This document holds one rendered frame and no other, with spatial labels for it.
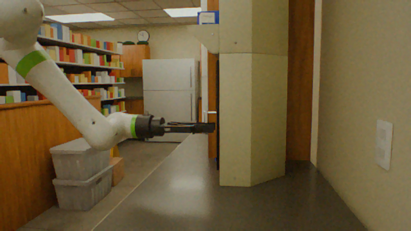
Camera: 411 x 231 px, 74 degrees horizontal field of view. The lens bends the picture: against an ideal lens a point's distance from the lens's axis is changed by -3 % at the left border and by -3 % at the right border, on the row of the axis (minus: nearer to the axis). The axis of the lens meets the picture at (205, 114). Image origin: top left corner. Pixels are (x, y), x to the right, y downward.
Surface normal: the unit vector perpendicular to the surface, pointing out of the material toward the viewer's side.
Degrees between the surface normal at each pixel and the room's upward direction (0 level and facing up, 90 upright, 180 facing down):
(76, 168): 95
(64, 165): 95
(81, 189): 95
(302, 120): 90
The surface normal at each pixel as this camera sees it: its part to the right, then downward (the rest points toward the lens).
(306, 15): -0.14, 0.11
